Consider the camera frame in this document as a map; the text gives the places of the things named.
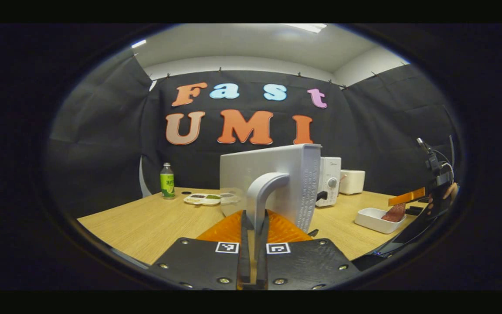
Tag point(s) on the green label glass bottle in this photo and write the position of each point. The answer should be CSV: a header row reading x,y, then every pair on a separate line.
x,y
167,183

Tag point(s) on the white compartment tray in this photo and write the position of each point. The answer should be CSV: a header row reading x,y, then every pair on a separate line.
x,y
201,199

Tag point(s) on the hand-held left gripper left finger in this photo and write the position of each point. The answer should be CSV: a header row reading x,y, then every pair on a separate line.
x,y
244,261

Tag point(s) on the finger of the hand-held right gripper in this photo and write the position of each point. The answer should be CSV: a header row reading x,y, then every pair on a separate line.
x,y
408,196

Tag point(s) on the white rectangular dish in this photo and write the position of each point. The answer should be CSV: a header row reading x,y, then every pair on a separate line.
x,y
371,220

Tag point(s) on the white cube appliance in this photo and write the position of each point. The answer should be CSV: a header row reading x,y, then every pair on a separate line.
x,y
352,182

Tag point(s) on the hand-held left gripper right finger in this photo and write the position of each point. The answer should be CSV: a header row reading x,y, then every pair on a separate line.
x,y
263,266

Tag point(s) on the white microwave oven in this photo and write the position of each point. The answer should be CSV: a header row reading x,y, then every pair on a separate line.
x,y
277,161

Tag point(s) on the reddish meat slice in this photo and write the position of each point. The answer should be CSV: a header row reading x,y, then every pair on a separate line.
x,y
394,213

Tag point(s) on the ceiling light panel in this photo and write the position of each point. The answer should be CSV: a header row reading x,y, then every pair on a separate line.
x,y
138,43
307,27

